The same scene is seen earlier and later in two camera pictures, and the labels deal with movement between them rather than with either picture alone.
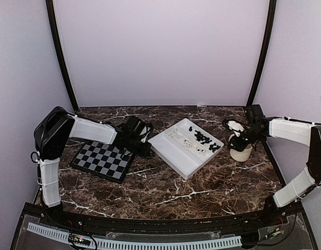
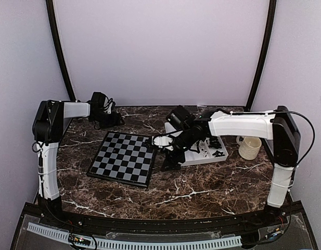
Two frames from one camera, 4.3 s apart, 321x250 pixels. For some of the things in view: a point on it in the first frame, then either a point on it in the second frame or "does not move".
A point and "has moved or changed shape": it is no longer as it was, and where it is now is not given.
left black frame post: [51, 19] does not move
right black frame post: [270, 25] does not move
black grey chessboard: [104, 160] has moved or changed shape
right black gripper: [239, 146] → [168, 161]
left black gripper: [144, 152] → [115, 121]
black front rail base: [284, 226] does not move
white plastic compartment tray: [185, 146] has moved or changed shape
